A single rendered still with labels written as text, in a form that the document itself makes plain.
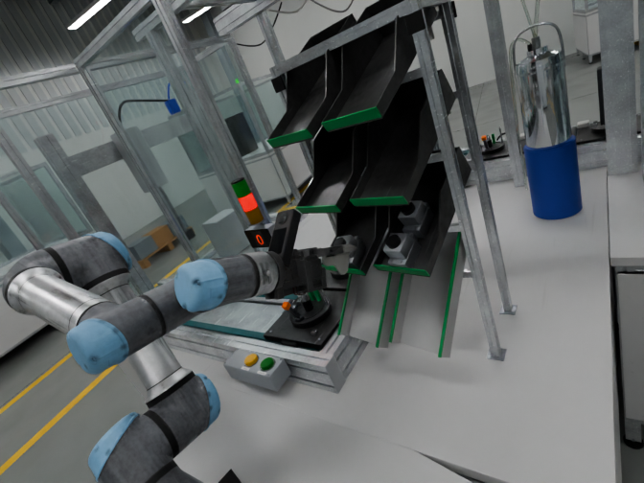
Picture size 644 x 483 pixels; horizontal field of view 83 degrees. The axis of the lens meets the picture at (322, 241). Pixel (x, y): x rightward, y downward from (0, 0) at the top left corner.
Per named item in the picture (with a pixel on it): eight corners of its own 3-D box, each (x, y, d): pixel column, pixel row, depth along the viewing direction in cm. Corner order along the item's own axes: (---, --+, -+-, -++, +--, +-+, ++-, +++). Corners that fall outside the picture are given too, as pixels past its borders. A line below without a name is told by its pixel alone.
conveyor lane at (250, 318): (334, 373, 105) (322, 347, 101) (180, 337, 158) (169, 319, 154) (376, 309, 124) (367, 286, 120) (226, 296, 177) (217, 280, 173)
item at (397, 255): (411, 272, 75) (395, 254, 71) (394, 269, 78) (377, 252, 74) (425, 239, 78) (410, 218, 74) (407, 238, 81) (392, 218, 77)
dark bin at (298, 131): (313, 139, 69) (287, 109, 65) (273, 149, 79) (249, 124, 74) (370, 44, 79) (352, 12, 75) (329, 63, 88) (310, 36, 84)
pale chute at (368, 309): (388, 348, 88) (377, 347, 85) (348, 335, 97) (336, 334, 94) (408, 236, 91) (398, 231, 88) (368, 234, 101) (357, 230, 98)
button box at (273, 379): (277, 392, 101) (268, 377, 98) (231, 378, 114) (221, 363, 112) (291, 373, 106) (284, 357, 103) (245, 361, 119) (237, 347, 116)
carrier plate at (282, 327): (323, 350, 101) (320, 344, 101) (264, 339, 117) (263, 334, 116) (361, 296, 118) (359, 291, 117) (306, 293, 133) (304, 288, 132)
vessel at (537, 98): (571, 144, 118) (559, 16, 103) (522, 152, 126) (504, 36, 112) (573, 130, 127) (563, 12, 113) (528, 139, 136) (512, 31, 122)
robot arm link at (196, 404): (162, 462, 82) (35, 262, 84) (214, 416, 94) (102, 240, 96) (181, 460, 74) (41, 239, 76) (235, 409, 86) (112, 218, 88)
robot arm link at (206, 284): (165, 270, 56) (190, 255, 51) (225, 261, 65) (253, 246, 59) (177, 320, 55) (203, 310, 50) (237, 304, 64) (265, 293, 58)
